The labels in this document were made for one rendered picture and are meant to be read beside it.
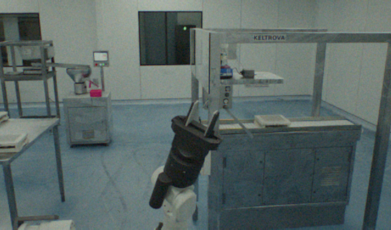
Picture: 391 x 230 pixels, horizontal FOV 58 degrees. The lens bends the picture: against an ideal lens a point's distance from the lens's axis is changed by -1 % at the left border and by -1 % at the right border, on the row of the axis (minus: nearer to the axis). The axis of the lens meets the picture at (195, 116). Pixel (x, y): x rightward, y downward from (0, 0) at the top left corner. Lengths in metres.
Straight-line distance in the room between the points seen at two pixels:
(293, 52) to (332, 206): 5.57
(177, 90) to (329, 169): 5.32
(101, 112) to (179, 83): 3.13
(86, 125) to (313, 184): 3.34
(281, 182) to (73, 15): 6.03
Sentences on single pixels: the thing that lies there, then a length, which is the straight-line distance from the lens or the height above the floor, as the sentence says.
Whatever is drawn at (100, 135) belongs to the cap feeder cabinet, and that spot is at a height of 0.19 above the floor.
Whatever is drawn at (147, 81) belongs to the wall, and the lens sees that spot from 8.04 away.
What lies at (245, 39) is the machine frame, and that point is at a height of 1.72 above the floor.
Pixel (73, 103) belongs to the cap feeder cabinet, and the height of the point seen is 0.67.
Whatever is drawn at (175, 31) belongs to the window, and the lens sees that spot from 7.96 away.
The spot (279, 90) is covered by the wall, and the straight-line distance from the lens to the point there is 8.63.
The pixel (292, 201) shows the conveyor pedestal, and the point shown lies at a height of 0.27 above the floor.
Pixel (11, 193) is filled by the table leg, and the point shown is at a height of 0.62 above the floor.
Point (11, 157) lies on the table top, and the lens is 2.83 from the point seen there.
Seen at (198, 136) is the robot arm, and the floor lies 1.57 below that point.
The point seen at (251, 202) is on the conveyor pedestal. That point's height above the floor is 0.29.
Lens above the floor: 1.82
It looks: 15 degrees down
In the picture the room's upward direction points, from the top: straight up
